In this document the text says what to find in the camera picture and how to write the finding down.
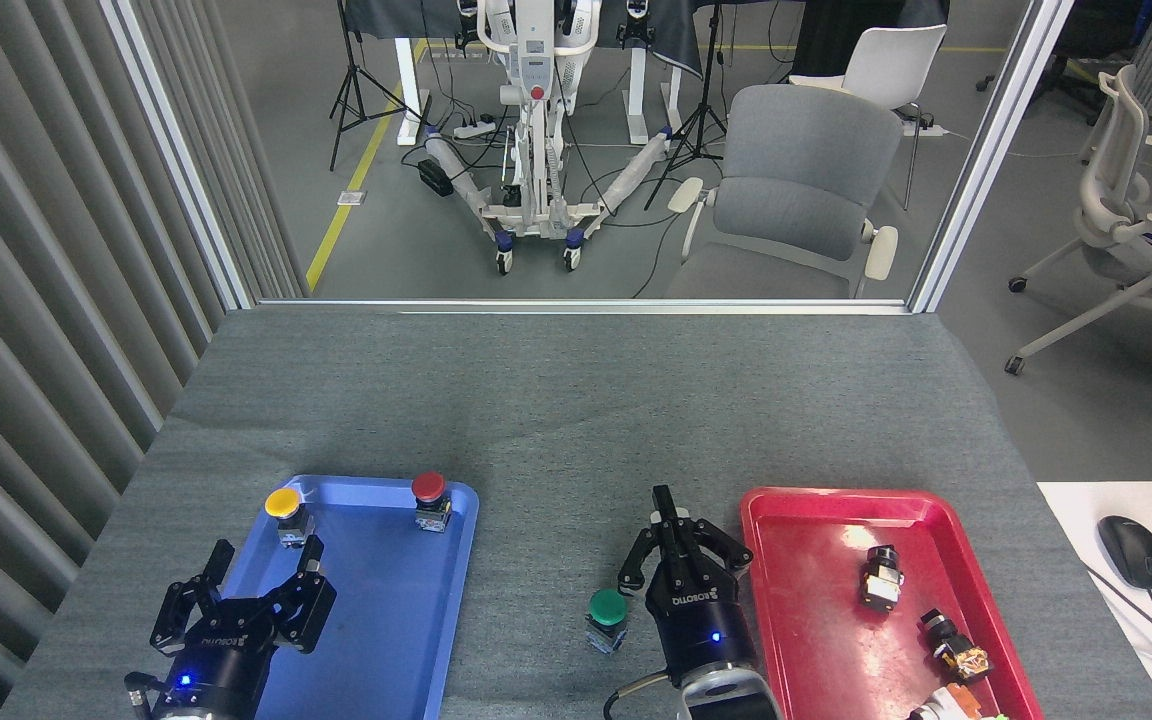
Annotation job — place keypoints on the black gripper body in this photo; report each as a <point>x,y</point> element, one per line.
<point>216,665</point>
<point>701,625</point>

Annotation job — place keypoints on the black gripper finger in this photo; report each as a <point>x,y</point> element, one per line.
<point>301,610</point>
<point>663,505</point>
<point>696,545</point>
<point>181,610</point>

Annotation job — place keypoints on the green push button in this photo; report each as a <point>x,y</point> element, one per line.
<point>607,605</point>

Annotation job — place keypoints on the yellow push button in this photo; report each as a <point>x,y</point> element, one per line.
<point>283,502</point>

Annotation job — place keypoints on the red push button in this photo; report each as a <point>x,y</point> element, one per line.
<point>428,487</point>

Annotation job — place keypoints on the blue plastic tray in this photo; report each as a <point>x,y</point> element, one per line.
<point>386,620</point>

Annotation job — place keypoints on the red plastic tray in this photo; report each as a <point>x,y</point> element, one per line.
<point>816,600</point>

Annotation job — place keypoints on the grey office chair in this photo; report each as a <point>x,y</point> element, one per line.
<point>796,200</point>

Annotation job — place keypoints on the black tripod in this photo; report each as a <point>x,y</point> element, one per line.
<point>704,110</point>
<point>352,70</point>

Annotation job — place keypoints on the black power adapter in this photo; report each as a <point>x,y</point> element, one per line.
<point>434,177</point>

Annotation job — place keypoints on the white desk leg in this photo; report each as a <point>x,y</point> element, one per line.
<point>639,95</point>
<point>408,90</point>

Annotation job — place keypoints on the metal floor plate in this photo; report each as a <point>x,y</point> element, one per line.
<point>351,198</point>

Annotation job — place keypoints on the white power strip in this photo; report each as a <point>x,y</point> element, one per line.
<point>474,128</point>
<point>926,126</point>

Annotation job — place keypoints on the black computer mouse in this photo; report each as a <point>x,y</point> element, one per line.
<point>1133,552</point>

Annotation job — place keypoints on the white wheeled stand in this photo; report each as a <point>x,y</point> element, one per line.
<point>536,60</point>

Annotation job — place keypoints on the dark table cloth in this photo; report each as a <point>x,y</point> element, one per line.
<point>676,35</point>

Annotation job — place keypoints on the white plastic chair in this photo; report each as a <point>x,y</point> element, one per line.
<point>896,65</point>

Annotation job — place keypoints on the white mesh office chair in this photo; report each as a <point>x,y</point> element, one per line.
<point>1116,200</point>

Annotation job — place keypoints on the black silver selector switch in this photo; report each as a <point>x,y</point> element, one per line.
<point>881,580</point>

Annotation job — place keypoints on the silver frame rail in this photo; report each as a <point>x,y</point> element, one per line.
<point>586,305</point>

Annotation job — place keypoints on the black orange switch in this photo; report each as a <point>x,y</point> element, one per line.
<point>961,650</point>

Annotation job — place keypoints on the white orange switch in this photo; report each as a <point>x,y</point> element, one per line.
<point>951,702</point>

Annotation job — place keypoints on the silver frame post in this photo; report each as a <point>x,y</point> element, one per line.
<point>986,160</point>
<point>181,160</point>

